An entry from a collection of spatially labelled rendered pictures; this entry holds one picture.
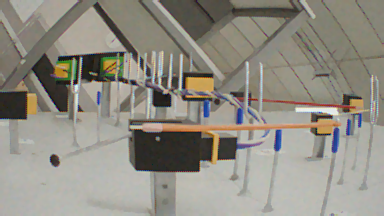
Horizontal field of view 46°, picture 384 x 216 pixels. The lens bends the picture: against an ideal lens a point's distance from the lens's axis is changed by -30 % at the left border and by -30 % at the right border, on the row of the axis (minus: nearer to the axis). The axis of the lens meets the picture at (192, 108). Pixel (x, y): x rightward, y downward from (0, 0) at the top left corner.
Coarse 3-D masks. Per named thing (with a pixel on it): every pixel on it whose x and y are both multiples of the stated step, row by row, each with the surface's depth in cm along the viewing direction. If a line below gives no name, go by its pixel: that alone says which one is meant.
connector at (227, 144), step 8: (208, 136) 53; (224, 136) 54; (232, 136) 54; (208, 144) 53; (224, 144) 53; (232, 144) 53; (208, 152) 53; (224, 152) 53; (232, 152) 53; (200, 160) 53; (208, 160) 53
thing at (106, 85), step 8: (96, 56) 127; (104, 56) 124; (112, 56) 124; (120, 56) 125; (96, 64) 126; (96, 72) 125; (96, 80) 125; (104, 80) 124; (104, 88) 129; (104, 96) 130; (104, 104) 130; (104, 112) 130
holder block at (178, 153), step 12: (132, 120) 53; (144, 120) 54; (156, 120) 54; (168, 120) 54; (180, 120) 55; (132, 132) 52; (144, 132) 51; (156, 132) 51; (168, 132) 51; (180, 132) 51; (192, 132) 52; (132, 144) 52; (144, 144) 51; (156, 144) 51; (168, 144) 51; (180, 144) 52; (192, 144) 52; (132, 156) 52; (144, 156) 51; (156, 156) 51; (168, 156) 51; (180, 156) 52; (192, 156) 52; (144, 168) 51; (156, 168) 51; (168, 168) 52; (180, 168) 52; (192, 168) 52
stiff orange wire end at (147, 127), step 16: (144, 128) 40; (160, 128) 40; (176, 128) 40; (192, 128) 41; (208, 128) 41; (224, 128) 41; (240, 128) 41; (256, 128) 42; (272, 128) 42; (288, 128) 43
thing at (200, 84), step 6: (186, 78) 106; (192, 78) 105; (198, 78) 105; (204, 78) 105; (210, 78) 106; (186, 84) 106; (192, 84) 105; (198, 84) 105; (204, 84) 105; (210, 84) 105; (198, 90) 105; (204, 90) 105; (210, 90) 106; (186, 96) 105; (192, 96) 105
